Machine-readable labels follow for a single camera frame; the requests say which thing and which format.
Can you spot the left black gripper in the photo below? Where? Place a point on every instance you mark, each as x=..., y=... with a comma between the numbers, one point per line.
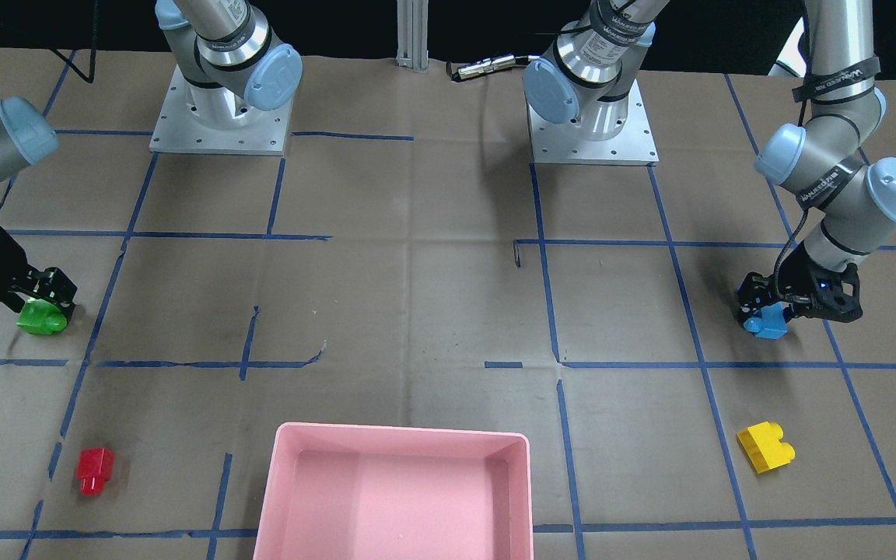
x=796, y=279

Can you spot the blue toy block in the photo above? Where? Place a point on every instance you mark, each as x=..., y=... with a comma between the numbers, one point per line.
x=767, y=323

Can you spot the green toy block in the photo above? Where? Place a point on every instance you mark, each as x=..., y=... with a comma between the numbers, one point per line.
x=41, y=317

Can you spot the yellow toy block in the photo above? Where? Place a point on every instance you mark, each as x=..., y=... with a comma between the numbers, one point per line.
x=764, y=446

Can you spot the red toy block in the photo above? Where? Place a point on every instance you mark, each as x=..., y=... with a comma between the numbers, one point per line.
x=94, y=469

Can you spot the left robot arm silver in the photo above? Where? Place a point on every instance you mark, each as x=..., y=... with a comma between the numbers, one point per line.
x=818, y=162

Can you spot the pink plastic box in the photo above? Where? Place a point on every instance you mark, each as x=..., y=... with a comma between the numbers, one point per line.
x=379, y=492

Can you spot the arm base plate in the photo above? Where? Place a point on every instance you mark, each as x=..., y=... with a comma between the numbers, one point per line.
x=198, y=121
x=616, y=133

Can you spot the metal cable connector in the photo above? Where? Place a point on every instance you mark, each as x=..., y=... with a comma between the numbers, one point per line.
x=489, y=66

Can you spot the aluminium frame post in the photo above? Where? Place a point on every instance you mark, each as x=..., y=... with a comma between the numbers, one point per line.
x=412, y=35

